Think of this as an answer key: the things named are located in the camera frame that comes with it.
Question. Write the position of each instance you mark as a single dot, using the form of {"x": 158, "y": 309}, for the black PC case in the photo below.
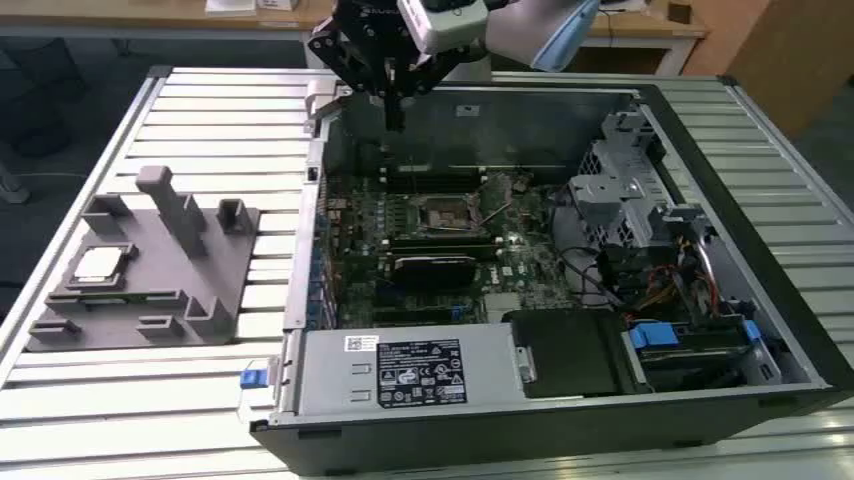
{"x": 468, "y": 445}

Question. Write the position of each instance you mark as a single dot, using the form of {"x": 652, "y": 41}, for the wooden cabinet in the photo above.
{"x": 794, "y": 60}

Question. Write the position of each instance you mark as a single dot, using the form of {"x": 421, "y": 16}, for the black RAM slot bank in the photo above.
{"x": 441, "y": 246}
{"x": 434, "y": 177}

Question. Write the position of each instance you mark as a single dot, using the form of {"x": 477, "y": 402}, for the blue board connector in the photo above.
{"x": 457, "y": 313}

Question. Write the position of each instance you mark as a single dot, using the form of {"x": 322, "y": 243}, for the black graphics card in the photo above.
{"x": 434, "y": 275}

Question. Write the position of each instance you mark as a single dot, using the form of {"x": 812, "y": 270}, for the grey parts rack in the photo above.
{"x": 227, "y": 270}

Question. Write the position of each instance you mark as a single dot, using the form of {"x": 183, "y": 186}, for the silver CPU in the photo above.
{"x": 101, "y": 262}

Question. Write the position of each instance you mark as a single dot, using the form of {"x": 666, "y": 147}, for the green motherboard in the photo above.
{"x": 534, "y": 280}

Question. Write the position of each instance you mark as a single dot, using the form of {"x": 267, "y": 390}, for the blue case latch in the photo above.
{"x": 254, "y": 378}

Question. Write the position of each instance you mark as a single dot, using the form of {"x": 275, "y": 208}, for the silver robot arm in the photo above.
{"x": 514, "y": 25}

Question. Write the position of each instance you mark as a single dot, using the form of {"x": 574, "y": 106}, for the black plastic shroud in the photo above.
{"x": 568, "y": 350}

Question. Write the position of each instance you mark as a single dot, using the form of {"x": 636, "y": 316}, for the black mesh bin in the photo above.
{"x": 47, "y": 55}

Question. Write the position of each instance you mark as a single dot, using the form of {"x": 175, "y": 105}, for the green RAM stick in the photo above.
{"x": 101, "y": 299}

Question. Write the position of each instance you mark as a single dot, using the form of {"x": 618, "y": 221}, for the grey furniture leg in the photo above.
{"x": 14, "y": 190}

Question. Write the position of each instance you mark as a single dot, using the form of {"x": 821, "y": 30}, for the silver power supply unit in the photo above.
{"x": 334, "y": 380}

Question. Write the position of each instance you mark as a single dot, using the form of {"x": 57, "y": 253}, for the hard disk in blue carrier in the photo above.
{"x": 654, "y": 337}

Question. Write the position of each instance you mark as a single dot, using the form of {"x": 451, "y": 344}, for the small black box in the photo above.
{"x": 680, "y": 12}

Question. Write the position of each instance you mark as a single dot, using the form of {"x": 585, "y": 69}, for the black expansion slot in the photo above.
{"x": 414, "y": 315}

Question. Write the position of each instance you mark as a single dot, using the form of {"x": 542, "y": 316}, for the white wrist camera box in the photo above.
{"x": 447, "y": 30}

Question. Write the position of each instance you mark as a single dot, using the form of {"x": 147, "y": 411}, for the grey metal drive cage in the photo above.
{"x": 601, "y": 195}

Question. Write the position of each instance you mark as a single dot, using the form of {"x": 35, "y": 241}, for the CPU socket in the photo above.
{"x": 446, "y": 215}

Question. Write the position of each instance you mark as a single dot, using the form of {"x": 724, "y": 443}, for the small silver heatsink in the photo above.
{"x": 502, "y": 302}

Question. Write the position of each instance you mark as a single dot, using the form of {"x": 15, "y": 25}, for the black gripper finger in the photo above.
{"x": 334, "y": 50}
{"x": 434, "y": 75}

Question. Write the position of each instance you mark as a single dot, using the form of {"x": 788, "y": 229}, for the wooden desk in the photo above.
{"x": 134, "y": 17}

